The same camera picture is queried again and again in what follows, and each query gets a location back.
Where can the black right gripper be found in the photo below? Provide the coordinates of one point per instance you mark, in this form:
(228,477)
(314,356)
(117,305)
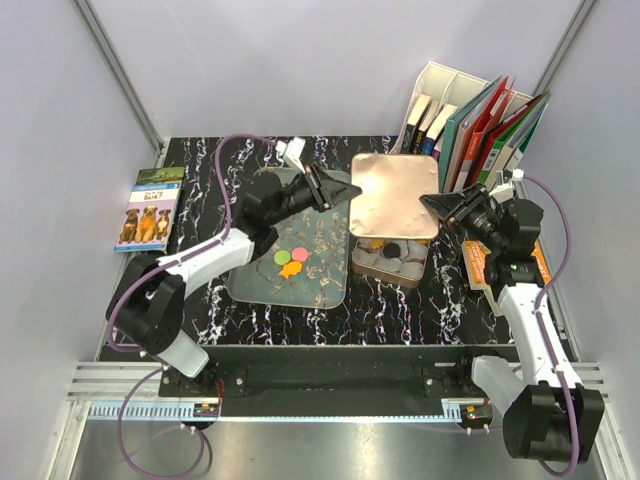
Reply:
(445,206)

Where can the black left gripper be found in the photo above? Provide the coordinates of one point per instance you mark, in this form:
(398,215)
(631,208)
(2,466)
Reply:
(326,192)

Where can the rose gold tin lid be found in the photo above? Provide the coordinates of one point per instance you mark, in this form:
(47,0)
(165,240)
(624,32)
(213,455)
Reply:
(389,206)

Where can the orange flower shaped cookie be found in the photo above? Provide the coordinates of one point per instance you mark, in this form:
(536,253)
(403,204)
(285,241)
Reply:
(377,244)

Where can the black sandwich cookie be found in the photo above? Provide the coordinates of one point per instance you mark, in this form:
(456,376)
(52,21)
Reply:
(391,251)

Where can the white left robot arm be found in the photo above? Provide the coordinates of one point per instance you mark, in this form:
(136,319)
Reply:
(147,306)

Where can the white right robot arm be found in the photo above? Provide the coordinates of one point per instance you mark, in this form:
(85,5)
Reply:
(548,415)

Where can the red hardcover book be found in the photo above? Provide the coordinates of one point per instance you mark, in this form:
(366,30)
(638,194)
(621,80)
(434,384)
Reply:
(475,126)

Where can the orange treehouse book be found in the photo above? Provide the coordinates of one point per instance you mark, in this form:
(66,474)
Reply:
(474,255)

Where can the green hardcover book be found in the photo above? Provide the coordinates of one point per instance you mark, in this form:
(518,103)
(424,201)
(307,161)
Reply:
(503,139)

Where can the rose gold cookie tin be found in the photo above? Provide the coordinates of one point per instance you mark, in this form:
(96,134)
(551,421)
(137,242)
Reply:
(406,271)

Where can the pink round cookie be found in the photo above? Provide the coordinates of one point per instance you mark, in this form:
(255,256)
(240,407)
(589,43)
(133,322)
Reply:
(299,254)

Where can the black paperback book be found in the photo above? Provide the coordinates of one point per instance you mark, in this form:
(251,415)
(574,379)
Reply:
(415,116)

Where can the teal hardcover book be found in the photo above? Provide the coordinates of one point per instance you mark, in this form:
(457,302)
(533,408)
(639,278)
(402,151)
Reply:
(452,140)

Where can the floral blossom serving tray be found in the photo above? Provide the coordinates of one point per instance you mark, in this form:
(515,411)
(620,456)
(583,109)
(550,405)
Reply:
(321,283)

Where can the green round cookie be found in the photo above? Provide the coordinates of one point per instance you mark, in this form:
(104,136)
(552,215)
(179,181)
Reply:
(282,257)

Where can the orange fish shaped cookie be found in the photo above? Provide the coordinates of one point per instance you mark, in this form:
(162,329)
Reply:
(291,269)

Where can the green landscape book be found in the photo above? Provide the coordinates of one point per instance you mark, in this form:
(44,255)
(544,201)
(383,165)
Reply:
(160,175)

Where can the dog picture book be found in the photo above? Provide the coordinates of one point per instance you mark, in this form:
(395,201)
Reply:
(149,217)

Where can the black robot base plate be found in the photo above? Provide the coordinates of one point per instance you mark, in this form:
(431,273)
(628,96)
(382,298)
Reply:
(334,382)

